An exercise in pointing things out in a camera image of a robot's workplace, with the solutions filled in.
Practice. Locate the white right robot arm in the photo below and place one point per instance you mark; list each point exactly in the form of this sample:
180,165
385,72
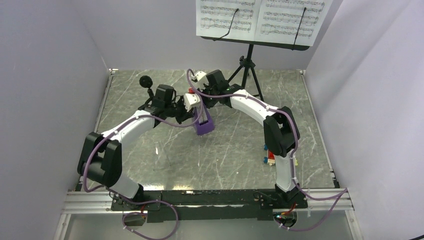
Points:
281,134

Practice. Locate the sheet music page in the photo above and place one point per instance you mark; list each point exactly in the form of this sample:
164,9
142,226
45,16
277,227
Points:
227,19
292,22

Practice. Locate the black desktop microphone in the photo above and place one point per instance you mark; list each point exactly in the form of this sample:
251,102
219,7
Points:
146,82

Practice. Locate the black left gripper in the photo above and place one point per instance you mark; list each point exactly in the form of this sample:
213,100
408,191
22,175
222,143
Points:
186,115

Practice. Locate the red toy block car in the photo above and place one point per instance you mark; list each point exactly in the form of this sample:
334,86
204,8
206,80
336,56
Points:
269,158

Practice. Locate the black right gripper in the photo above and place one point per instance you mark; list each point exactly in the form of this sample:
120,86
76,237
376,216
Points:
208,105

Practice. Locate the right sheet music page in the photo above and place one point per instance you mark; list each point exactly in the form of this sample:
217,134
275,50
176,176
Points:
292,22

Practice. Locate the purple metronome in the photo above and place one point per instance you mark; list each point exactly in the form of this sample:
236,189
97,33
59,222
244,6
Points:
204,124

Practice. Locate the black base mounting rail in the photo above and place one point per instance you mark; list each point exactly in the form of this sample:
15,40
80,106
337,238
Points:
217,204

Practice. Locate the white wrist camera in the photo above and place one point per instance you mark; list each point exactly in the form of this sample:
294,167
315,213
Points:
191,100
200,80

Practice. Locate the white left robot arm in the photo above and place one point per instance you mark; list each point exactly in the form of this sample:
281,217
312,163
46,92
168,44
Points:
101,158

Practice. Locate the black tripod music stand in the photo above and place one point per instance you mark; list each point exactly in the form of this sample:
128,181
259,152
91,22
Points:
248,65

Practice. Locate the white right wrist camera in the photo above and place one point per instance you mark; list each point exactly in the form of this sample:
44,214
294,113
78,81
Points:
200,80

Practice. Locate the aluminium frame rail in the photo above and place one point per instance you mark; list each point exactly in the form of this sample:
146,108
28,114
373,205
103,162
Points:
99,202

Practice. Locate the left sheet music page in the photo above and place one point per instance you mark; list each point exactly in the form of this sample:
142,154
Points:
227,19

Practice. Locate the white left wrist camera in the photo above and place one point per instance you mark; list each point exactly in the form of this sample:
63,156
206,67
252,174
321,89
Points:
191,100

